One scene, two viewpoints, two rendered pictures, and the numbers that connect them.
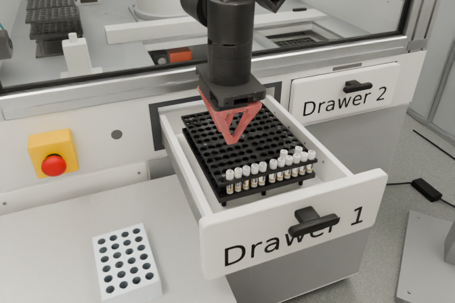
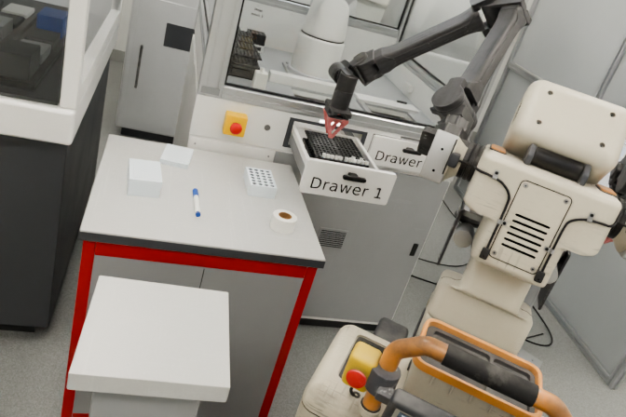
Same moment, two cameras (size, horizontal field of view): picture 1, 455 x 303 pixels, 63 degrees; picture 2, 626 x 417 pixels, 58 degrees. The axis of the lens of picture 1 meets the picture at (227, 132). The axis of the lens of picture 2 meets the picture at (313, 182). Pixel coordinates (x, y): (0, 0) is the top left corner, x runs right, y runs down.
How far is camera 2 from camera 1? 124 cm
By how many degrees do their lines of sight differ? 9
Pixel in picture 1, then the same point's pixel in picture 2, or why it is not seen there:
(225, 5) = (346, 76)
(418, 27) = not seen: hidden behind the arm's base
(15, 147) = (217, 114)
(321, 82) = (391, 141)
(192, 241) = (292, 189)
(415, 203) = not seen: hidden behind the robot
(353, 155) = (403, 206)
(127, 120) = (276, 121)
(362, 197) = (382, 182)
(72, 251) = (231, 172)
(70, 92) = (256, 96)
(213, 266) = (305, 184)
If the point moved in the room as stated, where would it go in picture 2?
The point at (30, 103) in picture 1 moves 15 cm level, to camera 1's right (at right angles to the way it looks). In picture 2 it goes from (236, 94) to (278, 108)
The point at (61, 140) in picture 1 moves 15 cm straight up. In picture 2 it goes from (243, 117) to (254, 74)
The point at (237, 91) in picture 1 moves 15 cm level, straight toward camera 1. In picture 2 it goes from (340, 111) to (332, 125)
